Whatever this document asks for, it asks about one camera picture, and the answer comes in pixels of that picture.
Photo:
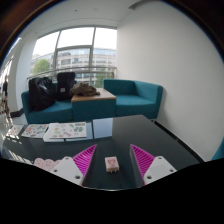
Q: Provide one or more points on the black plastic bag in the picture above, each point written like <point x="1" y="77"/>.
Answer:
<point x="41" y="93"/>

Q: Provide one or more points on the teal upholstered chair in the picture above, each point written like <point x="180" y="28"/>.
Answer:
<point x="219" y="151"/>

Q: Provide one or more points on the brown crumpled jacket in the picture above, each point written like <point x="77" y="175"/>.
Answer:
<point x="84" y="89"/>

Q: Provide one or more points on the small pink charger block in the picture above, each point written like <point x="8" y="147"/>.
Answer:
<point x="112" y="163"/>

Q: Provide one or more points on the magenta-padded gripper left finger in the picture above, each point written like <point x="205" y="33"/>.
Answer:
<point x="68" y="169"/>

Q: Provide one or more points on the person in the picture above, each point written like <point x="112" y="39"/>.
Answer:
<point x="5" y="87"/>

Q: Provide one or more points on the black backpack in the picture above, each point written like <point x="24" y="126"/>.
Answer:
<point x="65" y="85"/>

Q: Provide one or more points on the wood-topped teal side table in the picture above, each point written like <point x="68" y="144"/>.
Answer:
<point x="93" y="106"/>

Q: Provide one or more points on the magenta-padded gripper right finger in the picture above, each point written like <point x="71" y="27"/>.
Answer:
<point x="156" y="168"/>

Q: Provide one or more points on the metal window railing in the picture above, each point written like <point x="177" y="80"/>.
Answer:
<point x="100" y="69"/>

